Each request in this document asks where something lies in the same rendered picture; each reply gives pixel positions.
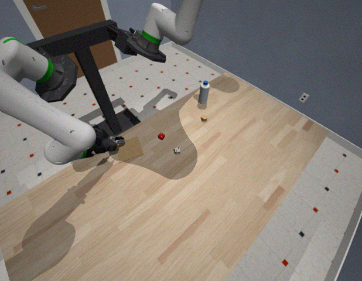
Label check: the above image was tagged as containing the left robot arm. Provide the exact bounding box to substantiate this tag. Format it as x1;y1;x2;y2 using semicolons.
129;0;203;54

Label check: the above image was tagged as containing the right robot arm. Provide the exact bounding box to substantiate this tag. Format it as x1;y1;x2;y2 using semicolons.
0;37;96;165

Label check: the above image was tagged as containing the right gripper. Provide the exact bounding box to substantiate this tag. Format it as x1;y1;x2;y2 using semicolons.
84;128;125;158

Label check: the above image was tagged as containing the grey bottle with blue cap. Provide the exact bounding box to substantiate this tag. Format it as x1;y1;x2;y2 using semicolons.
199;81;210;104

